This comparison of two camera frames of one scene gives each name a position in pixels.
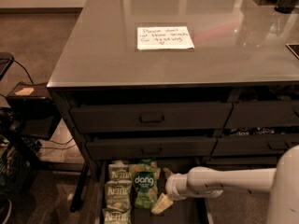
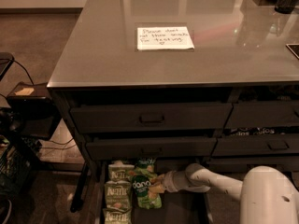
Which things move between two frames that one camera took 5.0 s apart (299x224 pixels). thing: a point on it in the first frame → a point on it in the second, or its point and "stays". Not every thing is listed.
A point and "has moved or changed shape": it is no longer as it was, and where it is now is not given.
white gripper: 173,185 → 169,182
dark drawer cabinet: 152,81 stays
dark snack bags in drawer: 263,131 stays
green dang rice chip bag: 144,175 has moved or changed shape
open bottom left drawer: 191,210 stays
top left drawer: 144,118 stays
